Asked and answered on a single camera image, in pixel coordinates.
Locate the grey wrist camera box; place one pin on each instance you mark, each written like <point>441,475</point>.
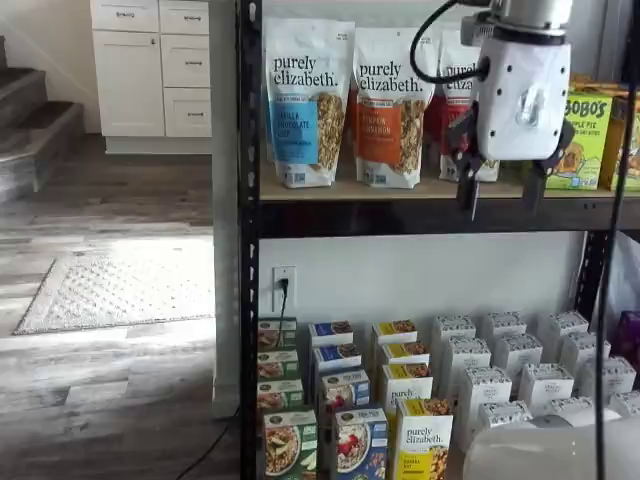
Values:
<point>475,30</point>

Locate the orange purely elizabeth granola bag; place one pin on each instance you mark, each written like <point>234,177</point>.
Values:
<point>385,85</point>

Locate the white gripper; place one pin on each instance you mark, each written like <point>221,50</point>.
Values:
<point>520,75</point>

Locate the yellow banana nut granola box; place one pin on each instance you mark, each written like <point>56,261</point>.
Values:
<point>407,382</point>
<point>395,330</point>
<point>402,352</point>
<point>425,440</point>

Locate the green apple cinnamon oatmeal box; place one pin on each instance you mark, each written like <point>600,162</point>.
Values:
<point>290,445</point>
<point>277,365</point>
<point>280,395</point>
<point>272,335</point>

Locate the purple box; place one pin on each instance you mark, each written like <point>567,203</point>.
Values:
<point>630,335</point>

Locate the white wall outlet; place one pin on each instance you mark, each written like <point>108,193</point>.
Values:
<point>291,302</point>

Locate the red purely elizabeth granola bag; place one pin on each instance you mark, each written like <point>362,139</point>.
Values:
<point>452,60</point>

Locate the white organic pantry box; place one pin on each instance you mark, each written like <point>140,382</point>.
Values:
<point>502,412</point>
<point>617,375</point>
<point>627,402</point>
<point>505,322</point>
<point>582,347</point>
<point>545,382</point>
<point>567,404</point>
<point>467,350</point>
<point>452,325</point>
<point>517,347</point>
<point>482,385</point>
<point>565,322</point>

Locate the white drawer cabinet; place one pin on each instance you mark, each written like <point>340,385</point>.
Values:
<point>130,85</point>

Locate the black metal shelf rack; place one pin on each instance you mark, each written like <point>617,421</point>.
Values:
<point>248,200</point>

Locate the white plastic bag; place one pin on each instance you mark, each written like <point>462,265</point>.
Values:
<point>627,280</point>

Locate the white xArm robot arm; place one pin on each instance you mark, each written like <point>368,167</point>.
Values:
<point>530,10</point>

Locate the green bobo's apple pie box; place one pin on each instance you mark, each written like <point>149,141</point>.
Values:
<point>585,125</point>

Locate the blue purely elizabeth granola bag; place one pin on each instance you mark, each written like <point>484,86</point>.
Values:
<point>300,75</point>

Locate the grey patterned rug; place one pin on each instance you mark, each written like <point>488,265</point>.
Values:
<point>125,295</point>

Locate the grey wooden stairs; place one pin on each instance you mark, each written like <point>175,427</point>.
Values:
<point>30,125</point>

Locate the yellow bobo's snack box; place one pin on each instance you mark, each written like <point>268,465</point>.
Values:
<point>627,150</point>

